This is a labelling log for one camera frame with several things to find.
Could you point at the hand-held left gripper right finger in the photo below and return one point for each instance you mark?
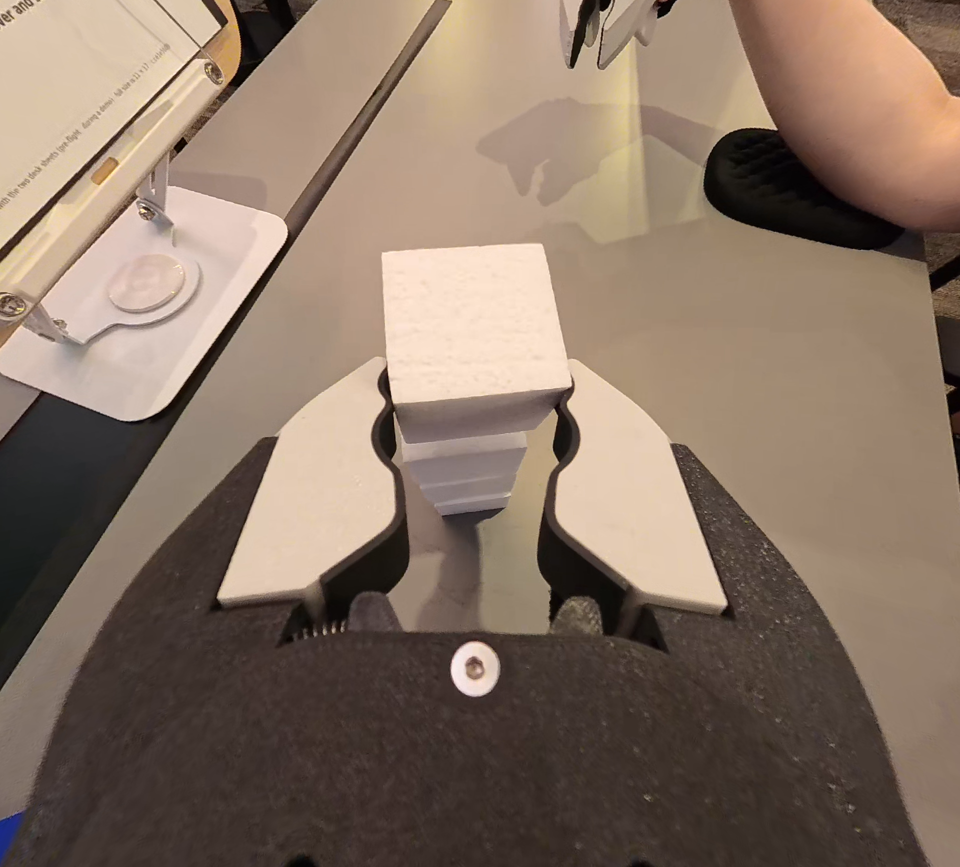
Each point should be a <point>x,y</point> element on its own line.
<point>637,514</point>

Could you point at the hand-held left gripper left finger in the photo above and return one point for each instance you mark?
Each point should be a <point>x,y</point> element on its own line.
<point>315,507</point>

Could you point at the white document stand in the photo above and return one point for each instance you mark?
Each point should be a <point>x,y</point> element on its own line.
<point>225,244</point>

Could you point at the printed instruction sheet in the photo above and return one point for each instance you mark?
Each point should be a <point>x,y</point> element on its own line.
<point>90,79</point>

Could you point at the person's right forearm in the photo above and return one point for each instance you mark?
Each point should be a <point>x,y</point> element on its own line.
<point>825,79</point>

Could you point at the black mesh wrist rest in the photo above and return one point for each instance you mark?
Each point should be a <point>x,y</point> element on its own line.
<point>765,192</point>

